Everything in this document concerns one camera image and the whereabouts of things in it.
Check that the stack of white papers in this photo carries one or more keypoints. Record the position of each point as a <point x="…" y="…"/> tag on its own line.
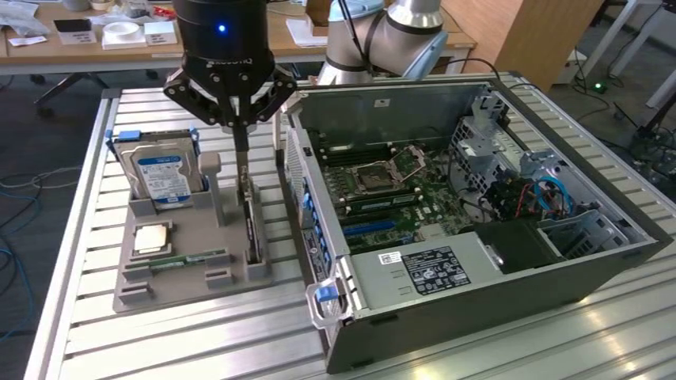
<point x="302" y="35"/>

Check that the grey cup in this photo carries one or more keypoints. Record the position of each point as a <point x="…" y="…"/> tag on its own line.
<point x="76" y="4"/>

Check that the white power box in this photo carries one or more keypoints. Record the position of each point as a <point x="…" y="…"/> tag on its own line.
<point x="574" y="67"/>

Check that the blue case latch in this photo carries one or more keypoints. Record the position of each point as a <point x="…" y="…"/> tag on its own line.
<point x="324" y="295"/>

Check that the blue expansion slot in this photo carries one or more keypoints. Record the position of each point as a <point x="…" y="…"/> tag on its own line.
<point x="369" y="229"/>

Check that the metal disk bay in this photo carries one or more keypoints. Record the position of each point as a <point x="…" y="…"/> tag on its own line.
<point x="601" y="229"/>

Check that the white bowl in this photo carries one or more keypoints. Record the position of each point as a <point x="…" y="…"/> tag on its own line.
<point x="108" y="31"/>

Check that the silver CPU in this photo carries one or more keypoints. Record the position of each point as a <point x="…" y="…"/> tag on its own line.
<point x="150" y="239"/>

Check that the metal socket cover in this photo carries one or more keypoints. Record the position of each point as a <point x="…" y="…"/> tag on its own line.
<point x="422" y="160"/>

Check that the device with green light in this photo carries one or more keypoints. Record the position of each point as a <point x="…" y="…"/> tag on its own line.
<point x="598" y="86"/>

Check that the grey parts rack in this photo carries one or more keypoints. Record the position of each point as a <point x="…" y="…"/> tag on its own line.
<point x="173" y="285"/>

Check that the small silver heatsink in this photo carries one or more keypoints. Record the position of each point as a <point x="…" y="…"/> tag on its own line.
<point x="433" y="231"/>

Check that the green motherboard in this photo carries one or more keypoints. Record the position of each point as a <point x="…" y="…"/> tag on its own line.
<point x="437" y="206"/>

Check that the CPU socket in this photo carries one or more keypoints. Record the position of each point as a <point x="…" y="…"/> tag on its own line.
<point x="377" y="174"/>

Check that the red small item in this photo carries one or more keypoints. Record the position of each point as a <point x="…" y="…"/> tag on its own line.
<point x="162" y="14"/>

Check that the hard disk with blue bracket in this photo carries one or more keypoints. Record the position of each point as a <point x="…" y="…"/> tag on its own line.
<point x="158" y="174"/>

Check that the perforated metal drive cage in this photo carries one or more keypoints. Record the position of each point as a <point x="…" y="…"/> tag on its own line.
<point x="474" y="158"/>

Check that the black fan shroud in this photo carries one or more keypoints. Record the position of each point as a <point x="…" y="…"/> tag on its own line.
<point x="512" y="245"/>

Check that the wooden cabinet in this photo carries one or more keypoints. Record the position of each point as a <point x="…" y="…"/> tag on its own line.
<point x="538" y="39"/>

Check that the wooden desk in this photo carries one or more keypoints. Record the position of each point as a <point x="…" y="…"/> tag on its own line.
<point x="62" y="55"/>

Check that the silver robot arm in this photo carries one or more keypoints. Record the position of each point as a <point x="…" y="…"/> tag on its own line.
<point x="348" y="47"/>

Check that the white paper card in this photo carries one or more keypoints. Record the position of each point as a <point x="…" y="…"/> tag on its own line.
<point x="26" y="40"/>

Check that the black graphics card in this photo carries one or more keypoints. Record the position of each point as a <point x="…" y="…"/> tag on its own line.
<point x="241" y="154"/>

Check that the white box with black lid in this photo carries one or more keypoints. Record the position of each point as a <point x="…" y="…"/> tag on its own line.
<point x="73" y="37"/>

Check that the white table frame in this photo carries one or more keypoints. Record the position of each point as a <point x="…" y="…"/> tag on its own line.
<point x="600" y="51"/>

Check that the dark grey PC case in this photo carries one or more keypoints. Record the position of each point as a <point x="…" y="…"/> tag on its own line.
<point x="474" y="328"/>

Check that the brown cardboard box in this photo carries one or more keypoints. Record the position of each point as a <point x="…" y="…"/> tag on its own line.
<point x="316" y="12"/>

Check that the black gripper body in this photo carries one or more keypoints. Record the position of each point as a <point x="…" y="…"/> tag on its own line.
<point x="226" y="39"/>

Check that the white base block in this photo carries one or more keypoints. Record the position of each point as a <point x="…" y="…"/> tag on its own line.
<point x="124" y="44"/>

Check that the clear plastic bag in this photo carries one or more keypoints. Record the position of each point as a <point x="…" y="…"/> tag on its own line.
<point x="21" y="20"/>

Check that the grey power supply unit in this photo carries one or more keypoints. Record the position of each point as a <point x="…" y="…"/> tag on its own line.
<point x="380" y="285"/>

